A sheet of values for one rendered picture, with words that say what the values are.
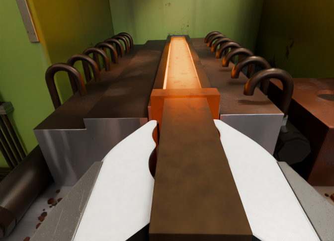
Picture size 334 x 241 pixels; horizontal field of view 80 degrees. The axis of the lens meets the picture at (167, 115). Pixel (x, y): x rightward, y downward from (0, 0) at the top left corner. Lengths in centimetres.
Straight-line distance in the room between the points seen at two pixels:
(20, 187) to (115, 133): 9
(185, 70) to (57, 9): 24
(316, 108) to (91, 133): 20
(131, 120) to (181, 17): 49
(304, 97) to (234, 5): 43
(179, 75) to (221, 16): 45
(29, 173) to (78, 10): 32
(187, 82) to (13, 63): 26
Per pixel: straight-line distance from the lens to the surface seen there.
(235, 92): 20
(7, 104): 39
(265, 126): 17
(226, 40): 35
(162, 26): 62
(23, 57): 35
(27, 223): 22
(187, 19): 62
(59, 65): 23
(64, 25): 39
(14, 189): 20
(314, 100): 24
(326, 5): 43
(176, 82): 18
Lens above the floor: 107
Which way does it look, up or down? 28 degrees down
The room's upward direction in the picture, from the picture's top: 2 degrees counter-clockwise
